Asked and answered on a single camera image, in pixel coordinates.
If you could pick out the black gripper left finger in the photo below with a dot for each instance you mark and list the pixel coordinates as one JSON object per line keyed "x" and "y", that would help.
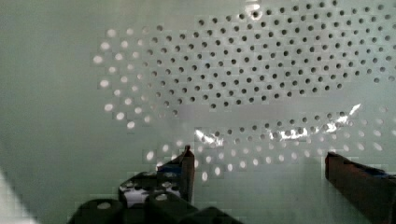
{"x": 159, "y": 197}

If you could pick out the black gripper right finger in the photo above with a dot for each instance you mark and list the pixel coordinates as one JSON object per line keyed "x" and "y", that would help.
{"x": 372, "y": 191}

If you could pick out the green plastic strainer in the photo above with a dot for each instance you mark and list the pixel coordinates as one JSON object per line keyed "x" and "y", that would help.
{"x": 96, "y": 91}

